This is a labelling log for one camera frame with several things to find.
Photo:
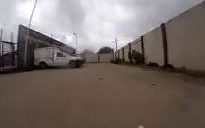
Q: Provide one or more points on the dark tree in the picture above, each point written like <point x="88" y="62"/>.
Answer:
<point x="105" y="50"/>

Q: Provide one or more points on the street lamp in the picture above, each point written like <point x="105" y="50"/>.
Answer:
<point x="76" y="41"/>

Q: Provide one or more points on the bush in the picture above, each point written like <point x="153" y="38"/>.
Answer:
<point x="136" y="57"/>

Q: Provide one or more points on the brown dirt road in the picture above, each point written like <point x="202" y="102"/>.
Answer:
<point x="100" y="100"/>

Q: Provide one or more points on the white van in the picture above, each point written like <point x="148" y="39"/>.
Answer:
<point x="51" y="57"/>

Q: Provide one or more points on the robot's own part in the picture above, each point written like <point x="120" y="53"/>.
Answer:
<point x="140" y="126"/>

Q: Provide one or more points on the building with slanted roof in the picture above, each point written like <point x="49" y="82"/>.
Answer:
<point x="26" y="50"/>

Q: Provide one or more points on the pale slanted pole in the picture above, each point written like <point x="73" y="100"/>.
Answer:
<point x="31" y="15"/>

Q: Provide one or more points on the pale low end wall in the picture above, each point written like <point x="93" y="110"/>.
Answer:
<point x="105" y="57"/>

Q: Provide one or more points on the pale wall with dark pillars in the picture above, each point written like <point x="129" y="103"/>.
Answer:
<point x="190" y="40"/>

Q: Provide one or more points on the metal gate frame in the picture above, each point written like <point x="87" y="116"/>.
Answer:
<point x="7" y="42"/>

